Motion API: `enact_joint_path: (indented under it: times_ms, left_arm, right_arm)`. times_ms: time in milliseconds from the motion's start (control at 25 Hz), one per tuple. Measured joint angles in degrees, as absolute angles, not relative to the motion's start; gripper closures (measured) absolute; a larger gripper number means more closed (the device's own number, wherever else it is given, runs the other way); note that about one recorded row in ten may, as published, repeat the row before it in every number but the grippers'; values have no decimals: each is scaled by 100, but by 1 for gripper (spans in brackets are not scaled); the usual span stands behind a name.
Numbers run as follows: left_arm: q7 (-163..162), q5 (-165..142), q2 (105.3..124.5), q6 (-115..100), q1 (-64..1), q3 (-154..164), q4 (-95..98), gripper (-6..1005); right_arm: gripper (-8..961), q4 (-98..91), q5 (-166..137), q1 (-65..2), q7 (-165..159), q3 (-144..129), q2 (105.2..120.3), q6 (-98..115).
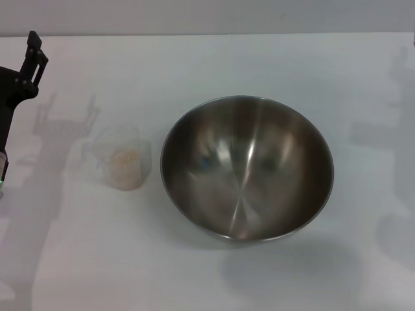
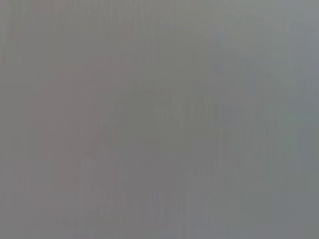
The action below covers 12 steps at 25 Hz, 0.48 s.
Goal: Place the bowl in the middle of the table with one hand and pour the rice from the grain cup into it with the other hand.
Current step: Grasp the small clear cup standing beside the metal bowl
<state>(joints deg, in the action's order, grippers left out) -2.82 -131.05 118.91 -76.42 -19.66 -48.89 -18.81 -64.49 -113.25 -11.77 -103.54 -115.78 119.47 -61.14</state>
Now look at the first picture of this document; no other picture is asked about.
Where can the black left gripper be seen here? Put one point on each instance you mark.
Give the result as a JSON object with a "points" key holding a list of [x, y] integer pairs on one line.
{"points": [[11, 87]]}

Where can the white rice grains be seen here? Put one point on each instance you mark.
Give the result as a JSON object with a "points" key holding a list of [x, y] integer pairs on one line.
{"points": [[126, 165]]}

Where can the clear plastic measuring cup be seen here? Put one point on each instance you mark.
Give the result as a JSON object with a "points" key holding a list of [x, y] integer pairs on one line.
{"points": [[144, 155]]}

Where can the stainless steel mixing bowl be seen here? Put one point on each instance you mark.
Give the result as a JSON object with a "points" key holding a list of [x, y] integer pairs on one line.
{"points": [[246, 181]]}

